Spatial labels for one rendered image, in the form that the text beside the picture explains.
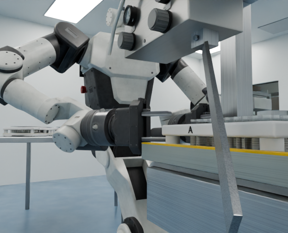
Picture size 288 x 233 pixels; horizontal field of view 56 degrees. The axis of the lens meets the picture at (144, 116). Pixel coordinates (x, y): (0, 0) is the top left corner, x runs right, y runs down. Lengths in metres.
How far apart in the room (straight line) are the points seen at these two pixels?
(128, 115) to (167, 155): 0.16
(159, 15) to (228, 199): 0.29
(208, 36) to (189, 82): 0.69
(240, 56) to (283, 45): 5.65
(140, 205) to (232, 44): 0.53
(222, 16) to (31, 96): 0.50
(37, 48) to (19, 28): 4.59
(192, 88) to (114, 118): 0.55
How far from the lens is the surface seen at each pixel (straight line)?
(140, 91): 0.99
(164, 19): 0.42
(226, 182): 0.20
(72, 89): 5.50
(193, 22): 0.40
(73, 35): 0.99
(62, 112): 0.76
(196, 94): 1.10
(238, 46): 0.77
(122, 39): 0.52
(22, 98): 0.75
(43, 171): 5.33
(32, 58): 0.88
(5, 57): 0.81
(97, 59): 0.96
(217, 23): 0.42
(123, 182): 0.89
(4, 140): 1.98
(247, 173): 0.33
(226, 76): 0.78
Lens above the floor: 0.89
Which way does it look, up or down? 3 degrees up
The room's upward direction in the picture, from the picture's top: straight up
